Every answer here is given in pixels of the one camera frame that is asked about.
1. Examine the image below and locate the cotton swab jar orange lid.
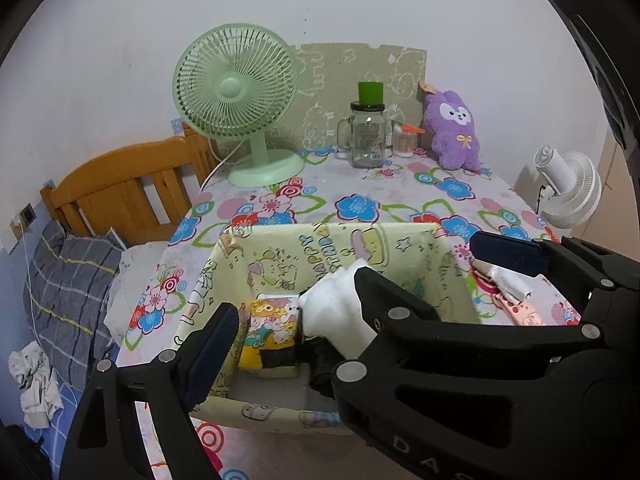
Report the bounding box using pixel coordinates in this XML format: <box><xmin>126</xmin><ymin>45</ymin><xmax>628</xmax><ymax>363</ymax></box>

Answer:
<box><xmin>392</xmin><ymin>122</ymin><xmax>425</xmax><ymax>158</ymax></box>

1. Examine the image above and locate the green cartoon wall board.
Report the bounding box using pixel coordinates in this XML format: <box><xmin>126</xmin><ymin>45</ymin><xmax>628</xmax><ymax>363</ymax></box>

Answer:
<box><xmin>266</xmin><ymin>44</ymin><xmax>427</xmax><ymax>151</ymax></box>

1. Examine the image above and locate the purple plush bunny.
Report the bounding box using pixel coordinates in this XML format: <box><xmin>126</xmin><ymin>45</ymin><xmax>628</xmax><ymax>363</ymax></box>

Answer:
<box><xmin>419</xmin><ymin>81</ymin><xmax>482</xmax><ymax>172</ymax></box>

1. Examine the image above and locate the white rolled cloth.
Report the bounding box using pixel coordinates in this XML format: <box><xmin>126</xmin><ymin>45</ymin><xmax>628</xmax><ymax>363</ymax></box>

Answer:
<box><xmin>472</xmin><ymin>259</ymin><xmax>533</xmax><ymax>304</ymax></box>

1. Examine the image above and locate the green cup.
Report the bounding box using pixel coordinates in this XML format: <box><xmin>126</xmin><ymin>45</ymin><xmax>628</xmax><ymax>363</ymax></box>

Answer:
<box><xmin>358</xmin><ymin>81</ymin><xmax>384</xmax><ymax>106</ymax></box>

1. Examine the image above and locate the wooden headboard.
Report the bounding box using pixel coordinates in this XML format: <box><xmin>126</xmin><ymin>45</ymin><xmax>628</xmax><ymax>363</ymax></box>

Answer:
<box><xmin>40</xmin><ymin>127</ymin><xmax>214</xmax><ymax>245</ymax></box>

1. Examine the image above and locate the yellow cartoon tissue pack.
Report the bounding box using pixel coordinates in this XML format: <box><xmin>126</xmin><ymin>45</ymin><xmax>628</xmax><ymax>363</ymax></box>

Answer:
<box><xmin>238</xmin><ymin>296</ymin><xmax>300</xmax><ymax>378</ymax></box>

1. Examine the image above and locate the white soft cloth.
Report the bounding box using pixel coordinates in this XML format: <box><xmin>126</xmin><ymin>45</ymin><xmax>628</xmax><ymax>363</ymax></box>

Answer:
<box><xmin>298</xmin><ymin>259</ymin><xmax>376</xmax><ymax>360</ymax></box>

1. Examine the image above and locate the white crumpled cloth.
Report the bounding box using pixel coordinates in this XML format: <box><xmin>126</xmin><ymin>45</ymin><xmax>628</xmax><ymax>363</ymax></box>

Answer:
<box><xmin>8</xmin><ymin>341</ymin><xmax>63</xmax><ymax>429</ymax></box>

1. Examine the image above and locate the blue plaid pillow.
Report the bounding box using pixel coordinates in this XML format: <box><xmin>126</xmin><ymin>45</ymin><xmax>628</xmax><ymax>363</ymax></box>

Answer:
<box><xmin>23</xmin><ymin>220</ymin><xmax>124</xmax><ymax>390</ymax></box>

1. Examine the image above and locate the green desk fan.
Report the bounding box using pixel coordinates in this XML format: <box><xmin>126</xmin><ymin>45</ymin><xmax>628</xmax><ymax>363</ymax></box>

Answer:
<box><xmin>171</xmin><ymin>23</ymin><xmax>304</xmax><ymax>188</ymax></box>

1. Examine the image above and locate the glass mason jar mug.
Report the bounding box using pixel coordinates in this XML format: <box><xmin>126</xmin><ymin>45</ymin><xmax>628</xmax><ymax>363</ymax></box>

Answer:
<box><xmin>336</xmin><ymin>101</ymin><xmax>387</xmax><ymax>169</ymax></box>

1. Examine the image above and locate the yellow cartoon storage box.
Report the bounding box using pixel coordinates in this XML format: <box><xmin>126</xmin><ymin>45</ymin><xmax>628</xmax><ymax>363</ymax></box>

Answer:
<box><xmin>174</xmin><ymin>222</ymin><xmax>480</xmax><ymax>436</ymax></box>

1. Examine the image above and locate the white standing fan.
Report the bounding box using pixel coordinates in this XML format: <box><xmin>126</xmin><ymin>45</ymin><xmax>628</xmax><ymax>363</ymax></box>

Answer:
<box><xmin>534</xmin><ymin>144</ymin><xmax>602</xmax><ymax>230</ymax></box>

